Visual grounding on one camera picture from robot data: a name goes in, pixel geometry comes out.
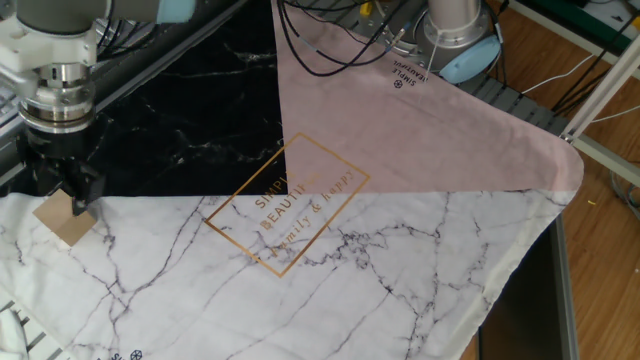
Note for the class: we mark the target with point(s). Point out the dark aluminium frame rail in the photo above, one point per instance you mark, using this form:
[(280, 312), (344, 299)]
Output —
[(165, 45)]

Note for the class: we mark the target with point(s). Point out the small tan wooden block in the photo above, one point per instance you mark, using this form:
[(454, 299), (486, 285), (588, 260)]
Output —
[(65, 225)]

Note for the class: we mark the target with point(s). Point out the white slatted rack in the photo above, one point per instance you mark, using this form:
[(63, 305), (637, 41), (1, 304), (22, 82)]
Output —
[(35, 330)]

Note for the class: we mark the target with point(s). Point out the marble print tablecloth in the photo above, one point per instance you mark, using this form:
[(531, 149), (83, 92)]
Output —
[(350, 275)]

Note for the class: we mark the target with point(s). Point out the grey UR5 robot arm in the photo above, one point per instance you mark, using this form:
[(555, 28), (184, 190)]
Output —
[(55, 45)]

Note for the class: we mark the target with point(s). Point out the green floor mat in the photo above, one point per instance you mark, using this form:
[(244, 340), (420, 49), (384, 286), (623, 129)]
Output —
[(575, 20)]

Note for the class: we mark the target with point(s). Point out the aluminium frame post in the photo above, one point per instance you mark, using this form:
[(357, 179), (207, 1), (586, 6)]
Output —
[(600, 85)]

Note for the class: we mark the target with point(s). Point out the white crumpled cloth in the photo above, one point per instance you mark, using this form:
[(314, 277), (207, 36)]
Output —
[(10, 335)]

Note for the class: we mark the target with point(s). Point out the aluminium frame crossbar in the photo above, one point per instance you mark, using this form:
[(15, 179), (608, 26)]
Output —
[(605, 160)]

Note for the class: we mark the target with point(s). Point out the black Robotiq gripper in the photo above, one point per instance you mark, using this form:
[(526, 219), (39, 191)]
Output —
[(60, 147)]

